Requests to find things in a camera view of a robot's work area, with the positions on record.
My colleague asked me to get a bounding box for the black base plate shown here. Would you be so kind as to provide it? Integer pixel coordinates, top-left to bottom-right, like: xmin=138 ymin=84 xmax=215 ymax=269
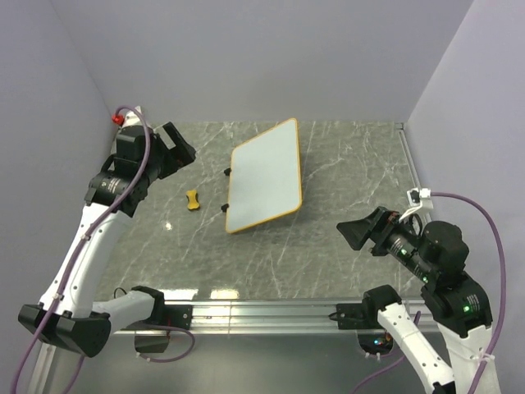
xmin=328 ymin=303 xmax=381 ymax=330
xmin=157 ymin=304 xmax=193 ymax=330

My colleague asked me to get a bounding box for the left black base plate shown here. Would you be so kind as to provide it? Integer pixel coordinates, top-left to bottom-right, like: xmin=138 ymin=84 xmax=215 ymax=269
xmin=157 ymin=304 xmax=193 ymax=330

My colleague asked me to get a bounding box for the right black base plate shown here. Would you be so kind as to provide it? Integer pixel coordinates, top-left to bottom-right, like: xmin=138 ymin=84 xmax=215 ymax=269
xmin=328 ymin=303 xmax=381 ymax=330

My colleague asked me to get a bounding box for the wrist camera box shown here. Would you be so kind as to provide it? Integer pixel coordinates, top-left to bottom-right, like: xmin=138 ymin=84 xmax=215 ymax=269
xmin=418 ymin=221 xmax=469 ymax=275
xmin=114 ymin=125 xmax=153 ymax=164

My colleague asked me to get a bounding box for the aluminium front rail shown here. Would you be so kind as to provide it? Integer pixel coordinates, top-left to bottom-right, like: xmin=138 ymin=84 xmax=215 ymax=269
xmin=110 ymin=299 xmax=436 ymax=334

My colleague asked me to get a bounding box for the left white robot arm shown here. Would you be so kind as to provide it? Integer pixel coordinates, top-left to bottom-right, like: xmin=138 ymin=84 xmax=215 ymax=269
xmin=18 ymin=122 xmax=196 ymax=358

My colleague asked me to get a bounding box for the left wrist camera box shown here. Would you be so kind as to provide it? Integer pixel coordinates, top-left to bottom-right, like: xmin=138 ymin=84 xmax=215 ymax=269
xmin=114 ymin=125 xmax=153 ymax=164

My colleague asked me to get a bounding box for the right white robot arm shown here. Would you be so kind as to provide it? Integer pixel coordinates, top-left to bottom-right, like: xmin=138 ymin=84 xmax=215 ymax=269
xmin=331 ymin=207 xmax=501 ymax=393

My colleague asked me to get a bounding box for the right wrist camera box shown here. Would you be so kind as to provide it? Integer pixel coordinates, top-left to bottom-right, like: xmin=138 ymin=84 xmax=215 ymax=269
xmin=418 ymin=221 xmax=469 ymax=275

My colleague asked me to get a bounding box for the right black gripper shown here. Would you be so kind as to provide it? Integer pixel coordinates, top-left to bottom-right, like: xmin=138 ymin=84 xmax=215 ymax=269
xmin=336 ymin=203 xmax=436 ymax=279

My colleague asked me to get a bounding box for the yellow framed whiteboard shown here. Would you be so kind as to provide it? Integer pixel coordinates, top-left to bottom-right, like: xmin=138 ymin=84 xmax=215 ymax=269
xmin=225 ymin=118 xmax=303 ymax=234

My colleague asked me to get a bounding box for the yellow black eraser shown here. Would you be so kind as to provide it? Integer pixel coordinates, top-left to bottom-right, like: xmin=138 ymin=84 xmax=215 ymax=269
xmin=185 ymin=190 xmax=200 ymax=211

